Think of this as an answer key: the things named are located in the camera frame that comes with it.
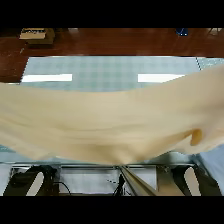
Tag blue object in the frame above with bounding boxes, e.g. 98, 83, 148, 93
175, 28, 190, 37

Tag cardboard box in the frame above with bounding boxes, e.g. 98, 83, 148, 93
18, 28, 56, 46

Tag cream garment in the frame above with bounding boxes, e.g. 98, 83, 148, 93
0, 64, 224, 166

